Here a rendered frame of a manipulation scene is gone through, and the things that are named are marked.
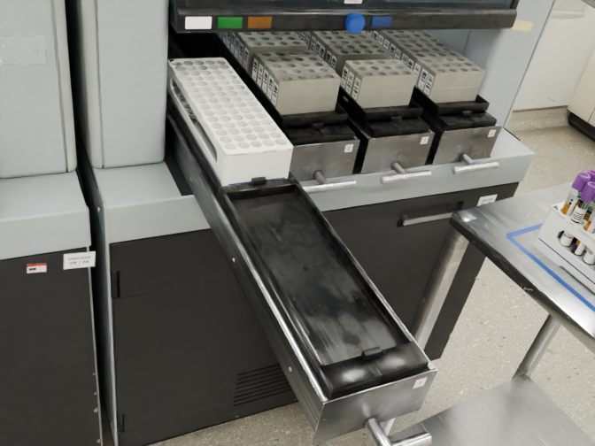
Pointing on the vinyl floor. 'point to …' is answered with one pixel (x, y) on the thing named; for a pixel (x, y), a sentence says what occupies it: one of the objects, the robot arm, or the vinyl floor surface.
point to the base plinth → (582, 126)
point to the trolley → (555, 280)
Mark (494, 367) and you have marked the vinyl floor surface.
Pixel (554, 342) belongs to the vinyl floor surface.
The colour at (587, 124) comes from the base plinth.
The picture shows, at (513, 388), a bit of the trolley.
